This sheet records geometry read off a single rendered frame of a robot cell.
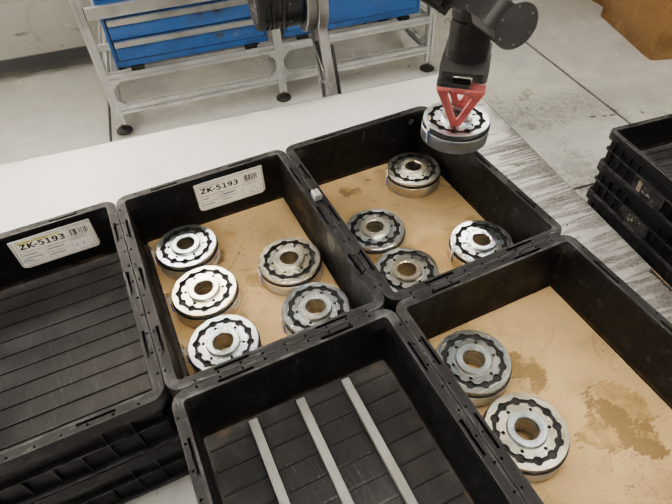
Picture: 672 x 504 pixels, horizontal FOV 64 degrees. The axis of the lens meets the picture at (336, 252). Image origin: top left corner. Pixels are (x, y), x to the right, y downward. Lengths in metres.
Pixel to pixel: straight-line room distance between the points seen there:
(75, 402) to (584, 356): 0.72
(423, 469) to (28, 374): 0.58
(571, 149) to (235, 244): 2.00
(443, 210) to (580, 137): 1.85
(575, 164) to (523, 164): 1.27
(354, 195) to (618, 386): 0.54
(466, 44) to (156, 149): 0.92
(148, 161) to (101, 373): 0.70
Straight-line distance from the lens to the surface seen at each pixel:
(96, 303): 0.95
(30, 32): 3.70
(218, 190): 0.97
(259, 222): 0.99
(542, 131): 2.79
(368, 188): 1.04
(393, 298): 0.72
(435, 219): 0.98
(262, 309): 0.85
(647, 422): 0.83
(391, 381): 0.77
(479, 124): 0.86
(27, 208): 1.43
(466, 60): 0.79
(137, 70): 2.79
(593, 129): 2.88
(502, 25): 0.70
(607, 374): 0.84
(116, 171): 1.43
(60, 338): 0.93
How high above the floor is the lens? 1.50
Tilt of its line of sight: 47 degrees down
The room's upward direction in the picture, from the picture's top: 3 degrees counter-clockwise
